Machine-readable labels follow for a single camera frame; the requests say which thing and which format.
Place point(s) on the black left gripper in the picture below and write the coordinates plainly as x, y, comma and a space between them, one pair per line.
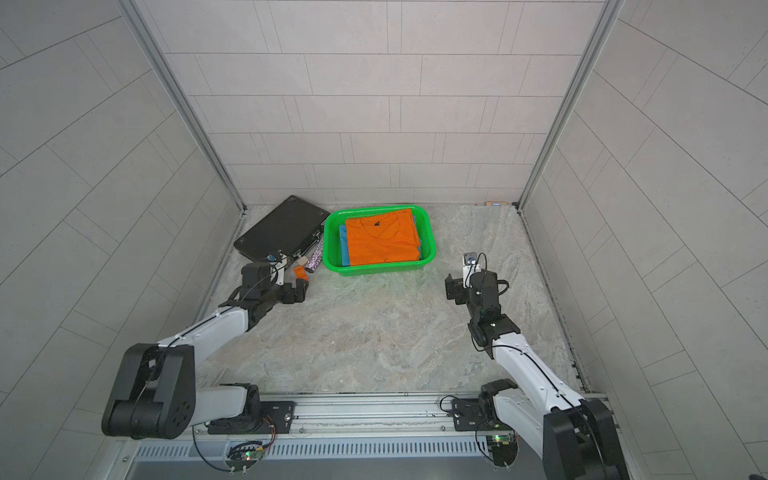
291, 291

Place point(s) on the circuit board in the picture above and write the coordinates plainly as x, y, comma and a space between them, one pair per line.
502, 450
242, 457

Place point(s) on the right circuit board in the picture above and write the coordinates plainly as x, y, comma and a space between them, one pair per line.
502, 450

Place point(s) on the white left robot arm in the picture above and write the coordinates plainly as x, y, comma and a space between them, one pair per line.
155, 393

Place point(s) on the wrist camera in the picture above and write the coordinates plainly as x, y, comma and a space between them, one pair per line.
470, 260
263, 274

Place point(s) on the right aluminium corner post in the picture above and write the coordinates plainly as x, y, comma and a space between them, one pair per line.
588, 60

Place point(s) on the aluminium rail frame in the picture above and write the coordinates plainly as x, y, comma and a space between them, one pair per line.
335, 426

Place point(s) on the orange t-shirt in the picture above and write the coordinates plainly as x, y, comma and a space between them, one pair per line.
385, 238

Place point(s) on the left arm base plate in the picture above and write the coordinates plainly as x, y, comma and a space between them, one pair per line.
273, 417

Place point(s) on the aluminium corner post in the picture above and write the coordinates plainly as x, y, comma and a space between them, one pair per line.
588, 60
151, 49

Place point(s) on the blue t-shirt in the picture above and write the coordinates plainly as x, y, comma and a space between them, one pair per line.
343, 238

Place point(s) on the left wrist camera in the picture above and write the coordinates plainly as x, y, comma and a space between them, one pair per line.
263, 274

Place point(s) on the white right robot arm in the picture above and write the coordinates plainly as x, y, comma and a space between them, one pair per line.
575, 437

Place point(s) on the green plastic basket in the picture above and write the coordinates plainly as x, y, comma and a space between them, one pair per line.
332, 244

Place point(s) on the black ribbed hard case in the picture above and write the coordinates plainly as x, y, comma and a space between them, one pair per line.
291, 229

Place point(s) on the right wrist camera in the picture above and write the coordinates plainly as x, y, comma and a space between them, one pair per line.
470, 260

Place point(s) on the left aluminium corner post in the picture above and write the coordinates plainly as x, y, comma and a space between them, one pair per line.
151, 49

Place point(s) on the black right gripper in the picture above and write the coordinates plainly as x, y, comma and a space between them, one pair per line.
456, 288

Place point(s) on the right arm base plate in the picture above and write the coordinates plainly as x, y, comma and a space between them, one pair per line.
468, 416

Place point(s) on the orange curved wooden block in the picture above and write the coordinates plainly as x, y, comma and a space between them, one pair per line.
300, 273

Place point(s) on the left circuit board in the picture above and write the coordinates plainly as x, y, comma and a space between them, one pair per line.
242, 457

